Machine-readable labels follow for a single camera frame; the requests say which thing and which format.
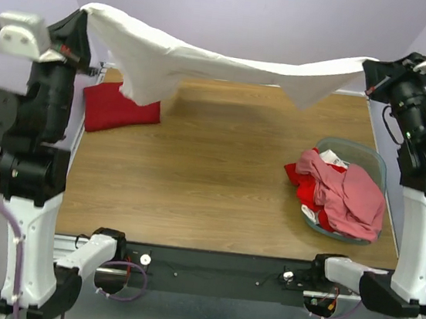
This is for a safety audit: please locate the white t shirt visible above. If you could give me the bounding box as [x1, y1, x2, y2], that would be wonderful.
[82, 2, 366, 109]

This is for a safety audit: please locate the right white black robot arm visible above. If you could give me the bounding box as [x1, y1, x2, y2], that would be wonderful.
[307, 53, 426, 318]

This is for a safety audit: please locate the teal laundry basket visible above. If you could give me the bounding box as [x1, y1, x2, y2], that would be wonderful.
[302, 137, 387, 246]

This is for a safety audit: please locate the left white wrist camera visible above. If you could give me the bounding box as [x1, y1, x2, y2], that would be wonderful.
[0, 11, 66, 63]

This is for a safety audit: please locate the pink t shirt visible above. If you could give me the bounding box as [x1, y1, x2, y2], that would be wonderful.
[295, 148, 386, 243]

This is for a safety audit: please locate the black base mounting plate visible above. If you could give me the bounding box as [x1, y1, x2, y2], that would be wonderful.
[92, 235, 343, 314]

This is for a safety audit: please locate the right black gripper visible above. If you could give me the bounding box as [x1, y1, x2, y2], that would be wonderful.
[356, 45, 426, 142]

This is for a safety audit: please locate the folded dark red t shirt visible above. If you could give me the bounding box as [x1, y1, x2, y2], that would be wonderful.
[83, 82, 161, 133]

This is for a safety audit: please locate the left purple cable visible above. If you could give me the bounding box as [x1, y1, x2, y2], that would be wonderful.
[0, 182, 159, 319]

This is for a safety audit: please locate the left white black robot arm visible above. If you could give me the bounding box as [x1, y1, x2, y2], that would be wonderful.
[0, 10, 126, 319]

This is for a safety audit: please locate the white garment in basket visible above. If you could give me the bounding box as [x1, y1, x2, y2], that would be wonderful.
[319, 149, 350, 169]

